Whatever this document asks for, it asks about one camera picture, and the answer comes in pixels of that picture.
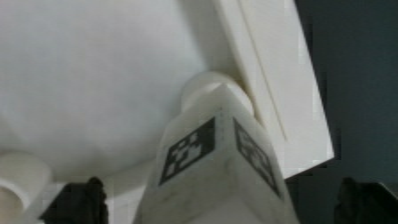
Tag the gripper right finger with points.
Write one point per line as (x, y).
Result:
(366, 203)

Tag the white square tabletop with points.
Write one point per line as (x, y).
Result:
(98, 56)

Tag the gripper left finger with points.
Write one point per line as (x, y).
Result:
(78, 206)

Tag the white leg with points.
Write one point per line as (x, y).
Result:
(215, 183)

